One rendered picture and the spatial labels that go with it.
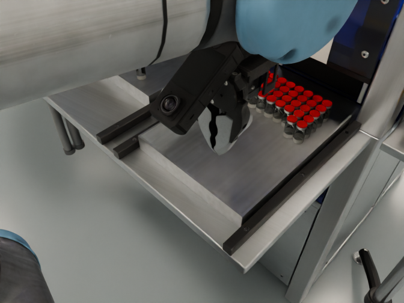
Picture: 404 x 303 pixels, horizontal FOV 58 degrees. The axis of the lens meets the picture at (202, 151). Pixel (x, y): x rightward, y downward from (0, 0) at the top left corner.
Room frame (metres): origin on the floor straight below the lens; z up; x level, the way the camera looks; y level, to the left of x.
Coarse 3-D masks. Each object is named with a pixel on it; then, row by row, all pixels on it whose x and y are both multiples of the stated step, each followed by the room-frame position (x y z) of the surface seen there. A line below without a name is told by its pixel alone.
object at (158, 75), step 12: (168, 60) 0.82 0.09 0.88; (180, 60) 0.82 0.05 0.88; (132, 72) 0.76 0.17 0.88; (156, 72) 0.76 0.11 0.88; (168, 72) 0.76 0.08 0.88; (120, 84) 0.70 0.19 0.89; (132, 84) 0.67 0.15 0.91; (144, 84) 0.71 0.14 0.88; (156, 84) 0.71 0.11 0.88; (132, 96) 0.67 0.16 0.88; (144, 96) 0.63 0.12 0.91; (156, 96) 0.64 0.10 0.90
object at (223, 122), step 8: (216, 120) 0.35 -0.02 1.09; (224, 120) 0.34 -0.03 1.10; (232, 120) 0.33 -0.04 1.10; (224, 128) 0.34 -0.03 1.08; (216, 136) 0.35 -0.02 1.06; (224, 136) 0.34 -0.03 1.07; (216, 144) 0.35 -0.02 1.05; (224, 144) 0.34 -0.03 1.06; (232, 144) 0.34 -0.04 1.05; (216, 152) 0.35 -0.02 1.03; (224, 152) 0.35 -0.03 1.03
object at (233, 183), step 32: (160, 128) 0.54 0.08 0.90; (192, 128) 0.56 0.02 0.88; (256, 128) 0.56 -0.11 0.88; (320, 128) 0.56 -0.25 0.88; (160, 160) 0.46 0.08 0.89; (192, 160) 0.47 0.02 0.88; (224, 160) 0.47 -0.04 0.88; (256, 160) 0.47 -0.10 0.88; (288, 160) 0.47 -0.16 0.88; (224, 192) 0.39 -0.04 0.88; (256, 192) 0.39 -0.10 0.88
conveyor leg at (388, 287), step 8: (400, 264) 0.51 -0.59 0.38; (392, 272) 0.51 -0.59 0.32; (400, 272) 0.49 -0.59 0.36; (384, 280) 0.52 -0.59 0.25; (392, 280) 0.50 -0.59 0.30; (400, 280) 0.48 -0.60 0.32; (384, 288) 0.50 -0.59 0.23; (392, 288) 0.49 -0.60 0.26; (400, 288) 0.48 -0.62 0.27; (376, 296) 0.50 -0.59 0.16; (384, 296) 0.49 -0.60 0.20; (392, 296) 0.48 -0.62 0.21
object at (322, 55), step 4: (332, 40) 0.63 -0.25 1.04; (328, 44) 0.63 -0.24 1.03; (324, 48) 0.64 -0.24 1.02; (328, 48) 0.63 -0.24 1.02; (316, 52) 0.65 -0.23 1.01; (320, 52) 0.64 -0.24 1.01; (324, 52) 0.64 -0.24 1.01; (328, 52) 0.63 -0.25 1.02; (312, 56) 0.65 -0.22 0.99; (316, 56) 0.65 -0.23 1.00; (320, 56) 0.64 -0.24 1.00; (324, 56) 0.64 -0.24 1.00; (328, 56) 0.63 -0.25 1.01; (320, 60) 0.64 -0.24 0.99; (324, 60) 0.63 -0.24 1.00
